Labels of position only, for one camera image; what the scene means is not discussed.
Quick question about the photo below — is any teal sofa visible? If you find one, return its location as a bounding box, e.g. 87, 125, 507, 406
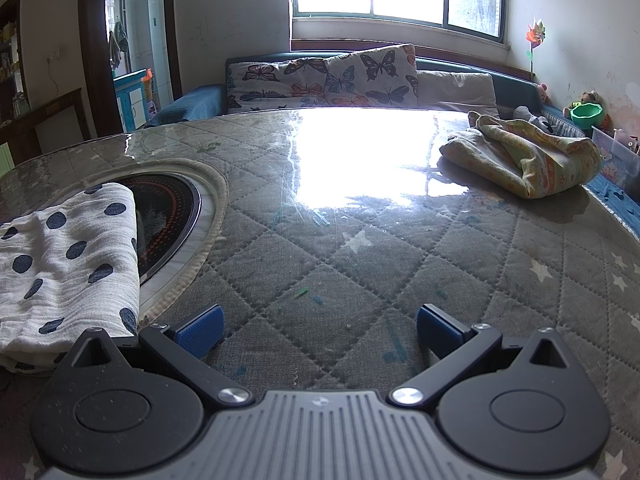
135, 50, 640, 241

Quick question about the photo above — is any clear plastic storage box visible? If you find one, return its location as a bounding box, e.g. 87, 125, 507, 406
591, 126, 617, 173
612, 127, 640, 188

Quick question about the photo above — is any dark wooden console desk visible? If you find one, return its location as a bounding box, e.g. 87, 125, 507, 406
0, 87, 91, 166

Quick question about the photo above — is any grey quilted star table cover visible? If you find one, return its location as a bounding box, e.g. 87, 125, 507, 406
0, 107, 640, 480

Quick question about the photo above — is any white polka dot cloth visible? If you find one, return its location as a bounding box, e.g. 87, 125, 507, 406
0, 182, 141, 373

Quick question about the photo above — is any orange plastic basket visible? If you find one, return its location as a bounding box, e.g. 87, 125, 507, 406
141, 67, 157, 108

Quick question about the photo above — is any yellow patterned cloth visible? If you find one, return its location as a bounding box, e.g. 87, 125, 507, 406
439, 112, 603, 200

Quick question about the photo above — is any dark wooden shelf unit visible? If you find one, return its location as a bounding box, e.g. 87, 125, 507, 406
0, 0, 26, 128

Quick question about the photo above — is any brown plush toy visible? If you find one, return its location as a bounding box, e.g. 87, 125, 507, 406
564, 90, 612, 128

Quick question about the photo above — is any dark wooden door frame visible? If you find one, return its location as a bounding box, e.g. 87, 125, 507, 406
77, 0, 183, 136

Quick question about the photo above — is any green plastic bowl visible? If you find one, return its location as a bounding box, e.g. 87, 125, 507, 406
570, 102, 603, 128

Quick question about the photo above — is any square butterfly print cushion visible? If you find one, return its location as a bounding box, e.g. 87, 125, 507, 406
325, 44, 420, 109

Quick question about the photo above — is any grey white plush toy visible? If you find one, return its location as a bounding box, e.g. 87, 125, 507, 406
512, 105, 558, 133

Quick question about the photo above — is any plain grey cushion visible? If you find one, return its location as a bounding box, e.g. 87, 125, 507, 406
416, 71, 501, 120

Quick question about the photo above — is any round black cooktop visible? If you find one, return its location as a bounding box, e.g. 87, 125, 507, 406
116, 167, 221, 291

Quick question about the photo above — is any hanging grey towel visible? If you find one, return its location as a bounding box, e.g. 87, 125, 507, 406
109, 20, 130, 68

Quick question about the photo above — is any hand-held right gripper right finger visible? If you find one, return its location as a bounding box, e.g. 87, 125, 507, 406
390, 303, 587, 407

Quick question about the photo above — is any colourful pinwheel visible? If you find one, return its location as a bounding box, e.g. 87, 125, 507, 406
524, 17, 547, 83

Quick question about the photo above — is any light blue cabinet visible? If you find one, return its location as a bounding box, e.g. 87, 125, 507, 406
112, 69, 156, 131

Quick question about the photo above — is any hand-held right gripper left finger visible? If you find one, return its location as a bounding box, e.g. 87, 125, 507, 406
52, 304, 254, 408

